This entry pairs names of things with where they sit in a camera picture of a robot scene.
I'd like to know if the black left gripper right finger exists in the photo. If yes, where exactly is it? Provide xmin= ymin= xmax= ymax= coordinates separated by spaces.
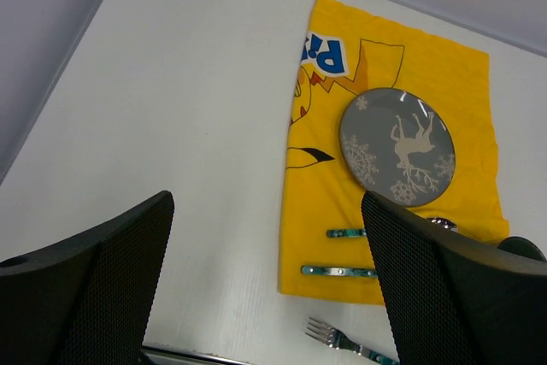
xmin=361 ymin=191 xmax=546 ymax=364

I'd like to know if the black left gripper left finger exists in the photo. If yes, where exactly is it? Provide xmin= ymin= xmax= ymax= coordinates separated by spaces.
xmin=1 ymin=191 xmax=174 ymax=364

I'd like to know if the dark green mug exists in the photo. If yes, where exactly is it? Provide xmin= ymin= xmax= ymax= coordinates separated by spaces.
xmin=497 ymin=236 xmax=546 ymax=262

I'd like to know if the fork with green handle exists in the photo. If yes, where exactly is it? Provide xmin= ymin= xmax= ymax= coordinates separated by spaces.
xmin=305 ymin=317 xmax=400 ymax=365

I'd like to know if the spoon with green handle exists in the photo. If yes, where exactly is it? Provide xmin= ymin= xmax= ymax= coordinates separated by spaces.
xmin=326 ymin=217 xmax=458 ymax=238

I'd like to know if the knife with green handle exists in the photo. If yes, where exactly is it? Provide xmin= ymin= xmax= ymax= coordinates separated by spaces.
xmin=301 ymin=265 xmax=378 ymax=279

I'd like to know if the grey reindeer plate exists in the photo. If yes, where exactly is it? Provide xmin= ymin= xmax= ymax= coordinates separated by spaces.
xmin=338 ymin=88 xmax=456 ymax=207

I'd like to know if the yellow Pikachu cloth placemat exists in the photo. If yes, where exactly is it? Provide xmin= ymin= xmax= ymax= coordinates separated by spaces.
xmin=279 ymin=0 xmax=509 ymax=305

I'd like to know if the aluminium mounting rail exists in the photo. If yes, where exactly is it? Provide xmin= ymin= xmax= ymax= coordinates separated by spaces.
xmin=141 ymin=344 xmax=248 ymax=365

